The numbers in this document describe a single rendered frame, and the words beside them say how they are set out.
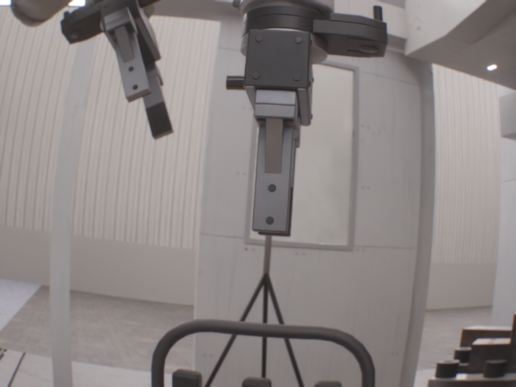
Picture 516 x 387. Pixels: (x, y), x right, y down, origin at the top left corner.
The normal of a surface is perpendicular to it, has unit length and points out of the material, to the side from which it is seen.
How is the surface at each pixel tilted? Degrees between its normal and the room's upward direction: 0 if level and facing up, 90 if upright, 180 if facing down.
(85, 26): 155
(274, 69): 90
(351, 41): 180
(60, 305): 90
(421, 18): 90
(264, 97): 90
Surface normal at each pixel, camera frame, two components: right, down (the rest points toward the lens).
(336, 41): -0.07, 0.99
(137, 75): -0.07, -0.22
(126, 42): 0.11, 0.26
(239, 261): 0.30, -0.08
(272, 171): -0.10, 0.40
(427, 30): -0.95, -0.10
